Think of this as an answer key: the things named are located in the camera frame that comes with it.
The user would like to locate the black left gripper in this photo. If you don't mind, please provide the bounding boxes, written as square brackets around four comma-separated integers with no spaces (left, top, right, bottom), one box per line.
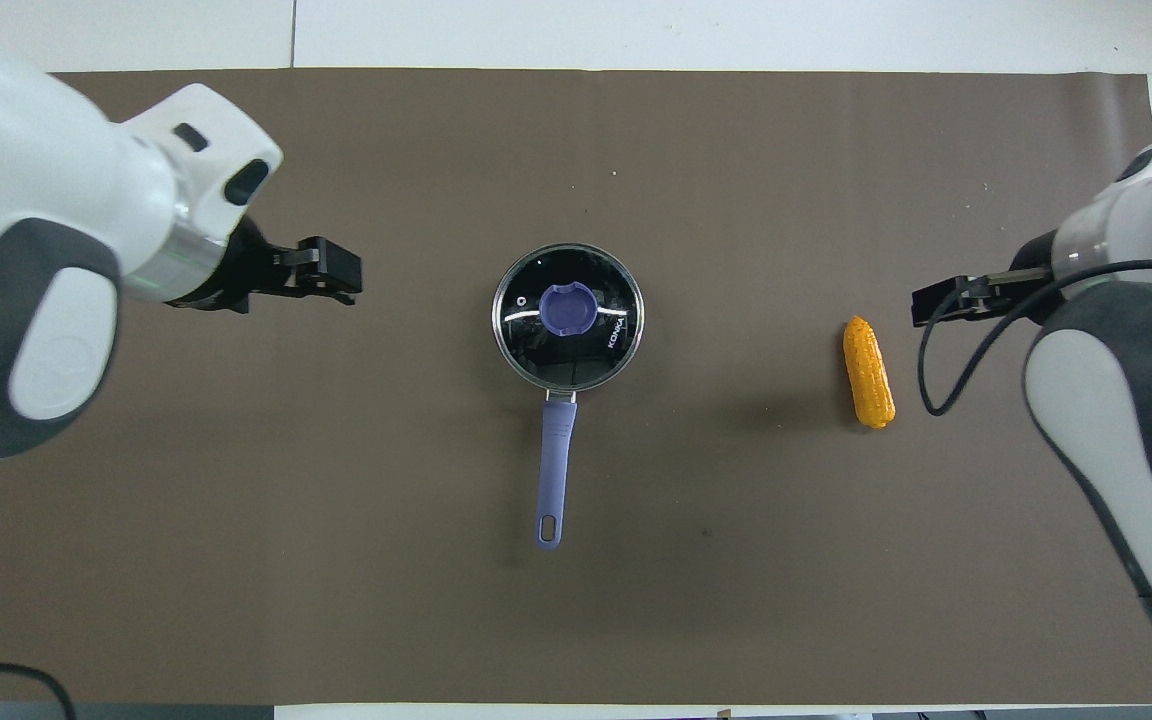
[166,214,363,315]

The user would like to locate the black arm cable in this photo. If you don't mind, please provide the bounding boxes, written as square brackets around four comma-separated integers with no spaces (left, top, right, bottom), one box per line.
[0,661,78,720]
[917,259,1152,418]

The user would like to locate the yellow corn cob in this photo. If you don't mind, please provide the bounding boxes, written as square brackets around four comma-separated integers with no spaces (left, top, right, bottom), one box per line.
[842,316,897,430]

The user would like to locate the brown table mat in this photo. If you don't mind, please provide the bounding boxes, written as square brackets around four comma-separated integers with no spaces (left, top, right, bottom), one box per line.
[0,68,1152,706]

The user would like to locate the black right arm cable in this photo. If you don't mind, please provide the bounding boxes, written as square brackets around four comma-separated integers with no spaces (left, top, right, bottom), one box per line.
[917,259,1152,418]

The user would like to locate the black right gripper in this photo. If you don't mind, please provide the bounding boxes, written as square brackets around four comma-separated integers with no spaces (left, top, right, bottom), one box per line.
[911,230,1079,328]

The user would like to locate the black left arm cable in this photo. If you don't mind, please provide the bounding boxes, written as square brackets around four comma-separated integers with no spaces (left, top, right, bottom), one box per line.
[0,661,78,720]

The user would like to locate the dark pot with purple handle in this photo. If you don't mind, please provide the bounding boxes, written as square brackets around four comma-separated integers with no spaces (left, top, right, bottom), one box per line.
[491,242,646,549]

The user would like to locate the glass lid with purple knob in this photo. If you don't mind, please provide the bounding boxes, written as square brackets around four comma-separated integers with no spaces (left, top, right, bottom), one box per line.
[492,243,645,393]

